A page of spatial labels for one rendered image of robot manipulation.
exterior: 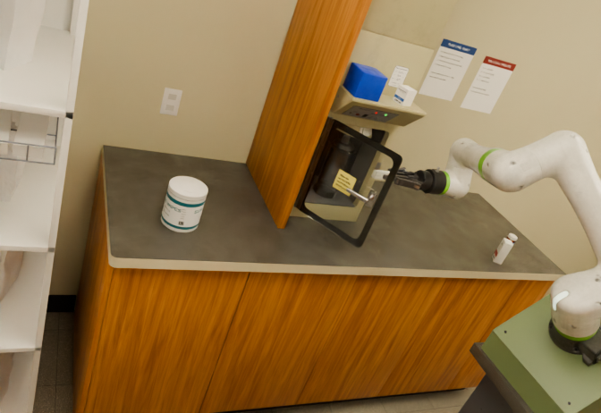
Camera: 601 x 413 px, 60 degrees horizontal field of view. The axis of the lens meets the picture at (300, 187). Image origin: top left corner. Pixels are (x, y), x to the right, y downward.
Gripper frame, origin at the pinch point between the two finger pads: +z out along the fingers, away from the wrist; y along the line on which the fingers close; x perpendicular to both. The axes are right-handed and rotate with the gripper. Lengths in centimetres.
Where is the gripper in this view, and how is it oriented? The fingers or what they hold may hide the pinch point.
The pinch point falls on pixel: (382, 174)
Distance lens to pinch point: 187.3
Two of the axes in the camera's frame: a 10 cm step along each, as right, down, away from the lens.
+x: -3.2, 8.3, 4.5
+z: -8.9, -1.0, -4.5
